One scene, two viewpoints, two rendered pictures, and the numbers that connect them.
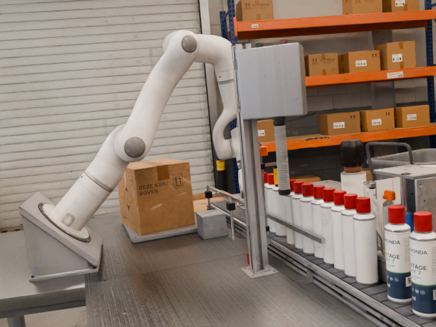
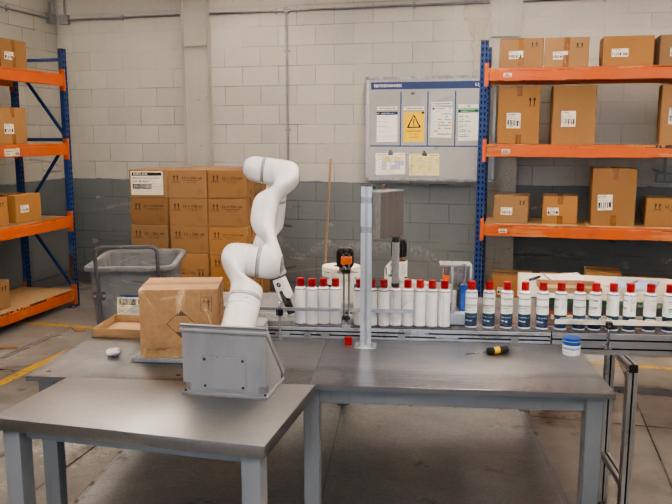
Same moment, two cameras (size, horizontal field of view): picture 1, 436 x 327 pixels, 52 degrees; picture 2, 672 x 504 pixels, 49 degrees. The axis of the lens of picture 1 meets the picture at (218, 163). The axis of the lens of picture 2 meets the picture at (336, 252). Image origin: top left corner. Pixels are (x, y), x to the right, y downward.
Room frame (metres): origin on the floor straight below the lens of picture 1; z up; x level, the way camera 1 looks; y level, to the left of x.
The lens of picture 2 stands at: (0.28, 2.72, 1.70)
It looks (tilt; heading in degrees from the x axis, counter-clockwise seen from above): 9 degrees down; 292
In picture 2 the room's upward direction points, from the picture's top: straight up
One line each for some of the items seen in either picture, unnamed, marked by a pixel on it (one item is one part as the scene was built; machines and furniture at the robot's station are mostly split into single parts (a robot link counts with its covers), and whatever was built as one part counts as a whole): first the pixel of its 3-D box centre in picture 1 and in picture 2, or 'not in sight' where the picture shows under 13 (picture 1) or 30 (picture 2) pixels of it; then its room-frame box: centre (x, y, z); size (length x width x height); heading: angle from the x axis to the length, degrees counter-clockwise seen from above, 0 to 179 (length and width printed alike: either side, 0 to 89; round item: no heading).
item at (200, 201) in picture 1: (207, 200); (136, 326); (2.34, 0.07, 0.85); 0.30 x 0.26 x 0.04; 17
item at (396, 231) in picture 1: (398, 253); (471, 304); (0.92, -0.36, 0.98); 0.05 x 0.05 x 0.20
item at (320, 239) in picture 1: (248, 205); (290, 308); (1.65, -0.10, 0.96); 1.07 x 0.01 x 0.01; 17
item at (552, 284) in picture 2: not in sight; (568, 286); (0.64, -1.74, 0.82); 0.34 x 0.24 x 0.03; 14
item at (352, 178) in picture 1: (353, 181); (345, 278); (1.54, -0.47, 1.03); 0.09 x 0.09 x 0.30
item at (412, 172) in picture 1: (411, 170); (455, 263); (1.01, -0.44, 1.14); 0.14 x 0.11 x 0.01; 17
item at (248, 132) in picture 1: (250, 160); (366, 266); (1.30, -0.10, 1.16); 0.04 x 0.04 x 0.67; 17
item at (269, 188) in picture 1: (274, 202); (323, 300); (1.53, -0.18, 0.98); 0.05 x 0.05 x 0.20
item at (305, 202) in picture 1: (309, 218); (383, 302); (1.28, -0.25, 0.98); 0.05 x 0.05 x 0.20
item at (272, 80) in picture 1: (272, 82); (382, 213); (1.26, -0.17, 1.38); 0.17 x 0.10 x 0.19; 72
